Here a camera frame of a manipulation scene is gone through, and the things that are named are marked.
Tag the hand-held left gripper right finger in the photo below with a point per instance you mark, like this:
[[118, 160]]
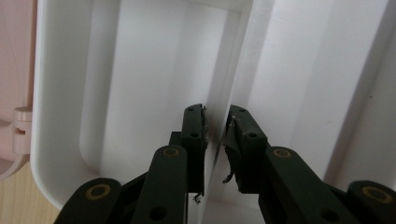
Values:
[[246, 149]]

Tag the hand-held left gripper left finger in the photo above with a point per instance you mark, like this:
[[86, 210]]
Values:
[[194, 146]]

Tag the white divided tray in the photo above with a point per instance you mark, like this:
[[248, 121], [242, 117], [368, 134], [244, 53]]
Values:
[[146, 62]]

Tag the pink storage box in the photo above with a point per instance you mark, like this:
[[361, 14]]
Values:
[[15, 62]]

